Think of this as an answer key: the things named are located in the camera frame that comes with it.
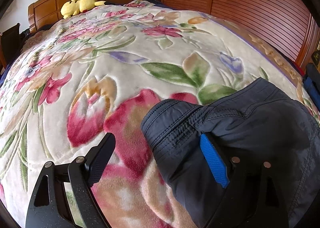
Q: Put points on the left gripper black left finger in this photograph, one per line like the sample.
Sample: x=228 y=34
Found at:
x=48 y=205

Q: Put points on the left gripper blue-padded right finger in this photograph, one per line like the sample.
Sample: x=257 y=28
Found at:
x=251 y=193

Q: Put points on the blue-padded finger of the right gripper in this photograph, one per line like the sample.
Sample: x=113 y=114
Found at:
x=313 y=74
x=310 y=88

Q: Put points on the black jacket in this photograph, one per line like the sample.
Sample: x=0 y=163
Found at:
x=259 y=121

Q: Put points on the wooden louvered wardrobe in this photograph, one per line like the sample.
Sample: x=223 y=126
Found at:
x=287 y=25

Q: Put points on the floral plush blanket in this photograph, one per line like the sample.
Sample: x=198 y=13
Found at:
x=59 y=125

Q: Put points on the wooden chair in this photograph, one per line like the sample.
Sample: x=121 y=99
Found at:
x=10 y=43

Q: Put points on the yellow plush toy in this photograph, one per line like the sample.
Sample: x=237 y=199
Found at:
x=74 y=7

